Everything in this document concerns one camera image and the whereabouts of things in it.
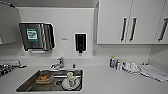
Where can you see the small grey wall label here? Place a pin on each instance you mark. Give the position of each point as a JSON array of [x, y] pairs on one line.
[[64, 39]]

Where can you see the white upper cabinet small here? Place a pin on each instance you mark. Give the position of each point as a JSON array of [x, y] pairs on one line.
[[8, 26]]

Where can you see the blue dish soap bottle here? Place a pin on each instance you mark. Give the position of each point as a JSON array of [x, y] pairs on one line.
[[112, 62]]

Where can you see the white cup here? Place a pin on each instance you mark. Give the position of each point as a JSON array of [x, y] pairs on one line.
[[70, 79]]

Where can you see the white plate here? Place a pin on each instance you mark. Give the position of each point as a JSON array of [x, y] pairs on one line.
[[78, 85]]

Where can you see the small white bottle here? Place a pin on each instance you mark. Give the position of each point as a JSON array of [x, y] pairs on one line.
[[118, 65]]

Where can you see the black wall soap dispenser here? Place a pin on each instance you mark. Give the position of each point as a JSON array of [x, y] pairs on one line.
[[80, 42]]

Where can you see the chrome sink faucet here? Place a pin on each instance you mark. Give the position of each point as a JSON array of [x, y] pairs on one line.
[[59, 62]]

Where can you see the white wall outlet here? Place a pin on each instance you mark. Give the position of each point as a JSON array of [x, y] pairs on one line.
[[94, 52]]

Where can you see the stainless steel sink basin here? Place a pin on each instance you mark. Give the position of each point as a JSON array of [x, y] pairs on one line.
[[28, 86]]

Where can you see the steel paper towel dispenser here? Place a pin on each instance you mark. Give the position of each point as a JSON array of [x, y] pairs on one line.
[[35, 37]]

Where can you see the small black sink knob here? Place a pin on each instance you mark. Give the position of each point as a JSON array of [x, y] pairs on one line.
[[74, 65]]

